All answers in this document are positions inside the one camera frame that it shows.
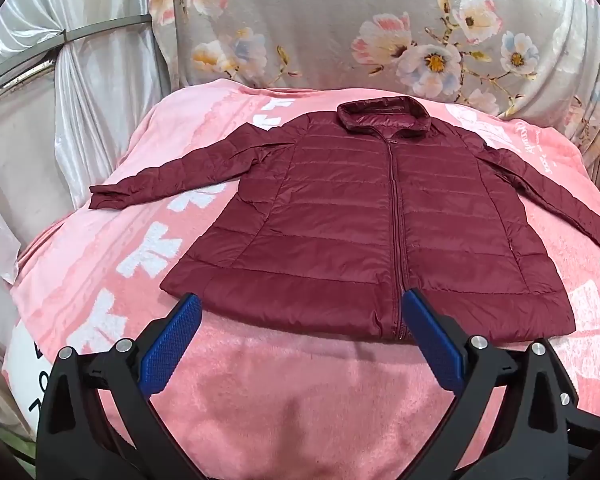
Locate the grey floral cloth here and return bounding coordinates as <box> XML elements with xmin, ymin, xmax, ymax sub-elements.
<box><xmin>147</xmin><ymin>0</ymin><xmax>600</xmax><ymax>196</ymax></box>

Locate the curved metal rail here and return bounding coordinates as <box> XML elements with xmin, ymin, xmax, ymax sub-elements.
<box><xmin>0</xmin><ymin>14</ymin><xmax>153</xmax><ymax>93</ymax></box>

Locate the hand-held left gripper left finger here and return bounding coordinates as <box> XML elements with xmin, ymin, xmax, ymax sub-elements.
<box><xmin>36</xmin><ymin>294</ymin><xmax>203</xmax><ymax>480</ymax></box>

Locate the white printed cloth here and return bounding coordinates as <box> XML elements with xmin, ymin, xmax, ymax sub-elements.
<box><xmin>2</xmin><ymin>330</ymin><xmax>46</xmax><ymax>438</ymax></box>

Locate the white satin curtain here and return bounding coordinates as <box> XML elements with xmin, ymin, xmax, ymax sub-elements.
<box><xmin>0</xmin><ymin>0</ymin><xmax>181</xmax><ymax>286</ymax></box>

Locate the pink printed blanket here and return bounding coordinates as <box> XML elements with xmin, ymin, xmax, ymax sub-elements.
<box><xmin>10</xmin><ymin>79</ymin><xmax>600</xmax><ymax>480</ymax></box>

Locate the maroon puffer jacket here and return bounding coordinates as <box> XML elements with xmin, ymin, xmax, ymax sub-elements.
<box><xmin>89</xmin><ymin>97</ymin><xmax>600</xmax><ymax>345</ymax></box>

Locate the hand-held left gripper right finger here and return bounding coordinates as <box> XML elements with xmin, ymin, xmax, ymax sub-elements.
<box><xmin>402</xmin><ymin>288</ymin><xmax>596</xmax><ymax>480</ymax></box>

